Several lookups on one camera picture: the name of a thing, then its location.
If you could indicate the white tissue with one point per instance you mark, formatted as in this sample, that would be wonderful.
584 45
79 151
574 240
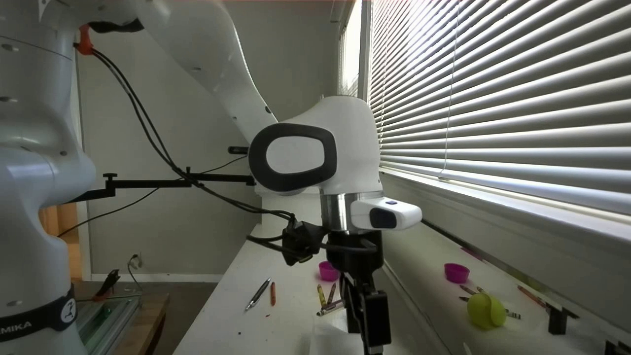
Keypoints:
328 337

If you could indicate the black camera mount rod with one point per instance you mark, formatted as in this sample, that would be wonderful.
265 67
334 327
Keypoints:
150 181

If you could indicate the clear plastic tray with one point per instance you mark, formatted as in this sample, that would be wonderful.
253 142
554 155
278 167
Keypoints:
105 317

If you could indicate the pink plastic cup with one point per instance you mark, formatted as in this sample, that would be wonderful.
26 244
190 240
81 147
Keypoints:
328 270

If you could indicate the white window sill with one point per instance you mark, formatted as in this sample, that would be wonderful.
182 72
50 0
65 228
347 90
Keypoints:
525 228

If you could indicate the white horizontal window blinds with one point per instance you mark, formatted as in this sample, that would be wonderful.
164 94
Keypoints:
513 90

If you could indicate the orange crayon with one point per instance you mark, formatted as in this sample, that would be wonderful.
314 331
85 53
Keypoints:
272 293

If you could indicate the grey pen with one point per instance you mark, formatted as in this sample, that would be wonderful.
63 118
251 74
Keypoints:
257 295

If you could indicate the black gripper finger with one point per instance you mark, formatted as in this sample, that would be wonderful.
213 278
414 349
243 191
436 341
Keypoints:
377 321
355 301

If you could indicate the brown crayon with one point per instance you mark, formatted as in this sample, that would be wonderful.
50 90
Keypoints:
330 293

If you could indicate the black red hand tool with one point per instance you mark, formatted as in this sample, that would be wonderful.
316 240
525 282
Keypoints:
109 280

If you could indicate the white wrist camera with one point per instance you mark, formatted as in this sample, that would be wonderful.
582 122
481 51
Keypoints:
395 213

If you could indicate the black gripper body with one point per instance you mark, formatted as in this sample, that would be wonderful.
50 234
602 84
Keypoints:
357 252

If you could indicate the dark red crayon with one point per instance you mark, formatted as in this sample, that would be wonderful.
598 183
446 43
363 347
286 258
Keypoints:
330 307

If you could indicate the wooden side table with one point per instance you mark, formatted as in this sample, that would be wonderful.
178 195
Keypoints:
148 325

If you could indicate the yellow crayon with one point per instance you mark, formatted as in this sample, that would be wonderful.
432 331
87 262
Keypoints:
320 295

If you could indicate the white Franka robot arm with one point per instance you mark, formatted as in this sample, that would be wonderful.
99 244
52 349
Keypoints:
32 197

